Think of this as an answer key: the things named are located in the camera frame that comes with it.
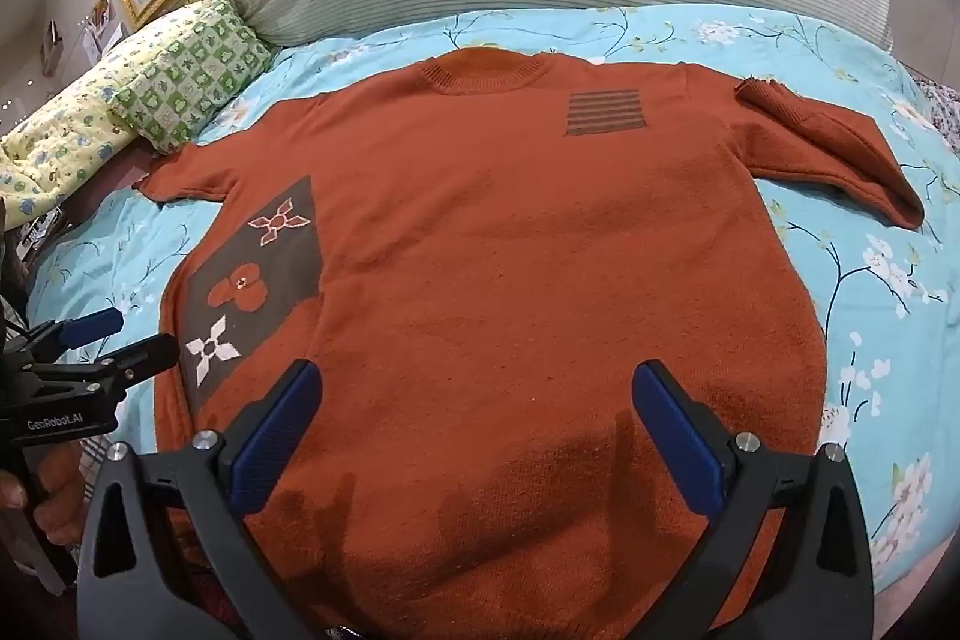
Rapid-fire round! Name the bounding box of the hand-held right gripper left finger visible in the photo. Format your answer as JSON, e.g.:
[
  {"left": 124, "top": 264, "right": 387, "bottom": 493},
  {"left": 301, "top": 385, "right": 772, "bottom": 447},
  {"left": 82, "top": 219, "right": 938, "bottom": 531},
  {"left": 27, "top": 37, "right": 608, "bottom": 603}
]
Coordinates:
[{"left": 75, "top": 359, "right": 353, "bottom": 640}]

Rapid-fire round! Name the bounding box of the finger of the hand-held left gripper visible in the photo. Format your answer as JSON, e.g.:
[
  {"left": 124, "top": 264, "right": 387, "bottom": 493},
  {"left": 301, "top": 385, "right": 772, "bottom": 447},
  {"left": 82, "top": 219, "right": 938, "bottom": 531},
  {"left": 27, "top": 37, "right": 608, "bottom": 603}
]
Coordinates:
[
  {"left": 0, "top": 308, "right": 125, "bottom": 365},
  {"left": 15, "top": 332, "right": 182, "bottom": 405}
]

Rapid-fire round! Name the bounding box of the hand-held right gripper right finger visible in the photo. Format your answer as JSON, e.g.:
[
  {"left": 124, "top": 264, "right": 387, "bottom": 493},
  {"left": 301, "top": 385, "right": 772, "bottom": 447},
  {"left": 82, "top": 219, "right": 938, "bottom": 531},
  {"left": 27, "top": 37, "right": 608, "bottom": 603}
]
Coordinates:
[{"left": 632, "top": 359, "right": 875, "bottom": 640}]

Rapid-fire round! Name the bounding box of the orange knit sweater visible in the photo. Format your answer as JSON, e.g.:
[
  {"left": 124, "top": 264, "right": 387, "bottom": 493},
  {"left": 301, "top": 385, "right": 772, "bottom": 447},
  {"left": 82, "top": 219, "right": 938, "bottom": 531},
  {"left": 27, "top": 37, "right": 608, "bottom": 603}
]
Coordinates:
[{"left": 133, "top": 47, "right": 925, "bottom": 640}]

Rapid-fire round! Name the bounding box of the person's left hand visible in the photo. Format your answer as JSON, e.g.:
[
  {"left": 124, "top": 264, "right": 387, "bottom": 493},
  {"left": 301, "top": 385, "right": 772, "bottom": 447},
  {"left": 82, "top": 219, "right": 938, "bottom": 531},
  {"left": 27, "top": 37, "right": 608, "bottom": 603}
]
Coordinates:
[{"left": 0, "top": 439, "right": 102, "bottom": 540}]

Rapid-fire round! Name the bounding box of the yellow patterned pillow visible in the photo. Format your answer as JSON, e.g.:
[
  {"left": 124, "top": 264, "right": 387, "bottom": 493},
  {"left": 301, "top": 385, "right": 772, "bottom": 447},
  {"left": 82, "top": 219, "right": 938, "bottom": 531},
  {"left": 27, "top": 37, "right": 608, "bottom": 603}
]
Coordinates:
[{"left": 0, "top": 0, "right": 218, "bottom": 229}]

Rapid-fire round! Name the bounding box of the blue floral bed sheet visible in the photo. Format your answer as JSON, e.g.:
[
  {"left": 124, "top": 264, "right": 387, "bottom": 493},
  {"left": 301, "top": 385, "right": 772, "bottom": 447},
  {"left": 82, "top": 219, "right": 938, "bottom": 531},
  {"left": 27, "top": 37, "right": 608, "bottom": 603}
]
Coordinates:
[{"left": 26, "top": 2, "right": 960, "bottom": 596}]

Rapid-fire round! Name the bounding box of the green checkered pillow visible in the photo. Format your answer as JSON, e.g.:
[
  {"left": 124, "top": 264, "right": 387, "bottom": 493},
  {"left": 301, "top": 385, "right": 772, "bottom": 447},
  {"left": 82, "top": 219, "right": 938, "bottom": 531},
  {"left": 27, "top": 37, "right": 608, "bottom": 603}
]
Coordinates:
[{"left": 109, "top": 0, "right": 272, "bottom": 155}]

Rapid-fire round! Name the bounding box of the grey patterned cloth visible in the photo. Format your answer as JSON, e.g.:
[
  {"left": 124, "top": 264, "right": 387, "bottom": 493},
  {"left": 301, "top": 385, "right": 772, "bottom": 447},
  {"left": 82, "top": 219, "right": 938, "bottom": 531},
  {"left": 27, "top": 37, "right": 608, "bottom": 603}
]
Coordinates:
[{"left": 911, "top": 62, "right": 960, "bottom": 155}]

